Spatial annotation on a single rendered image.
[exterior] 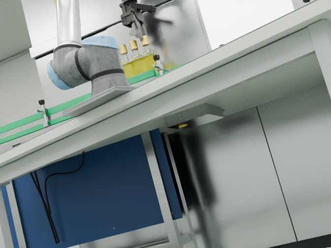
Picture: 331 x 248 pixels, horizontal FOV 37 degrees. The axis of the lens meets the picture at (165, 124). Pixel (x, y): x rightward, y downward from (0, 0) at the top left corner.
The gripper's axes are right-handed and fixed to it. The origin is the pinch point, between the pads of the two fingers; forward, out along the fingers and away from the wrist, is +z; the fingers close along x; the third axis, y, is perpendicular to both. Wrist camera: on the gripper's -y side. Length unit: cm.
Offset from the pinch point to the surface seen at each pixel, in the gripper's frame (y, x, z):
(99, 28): 27.6, -10.8, -18.3
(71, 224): 50, 18, 73
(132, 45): 5.3, 2.3, 1.5
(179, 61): -8.8, -12.8, 12.9
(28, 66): 297, -288, -134
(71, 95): 53, -11, 9
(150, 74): -4.7, 13.4, 20.7
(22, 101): 317, -287, -95
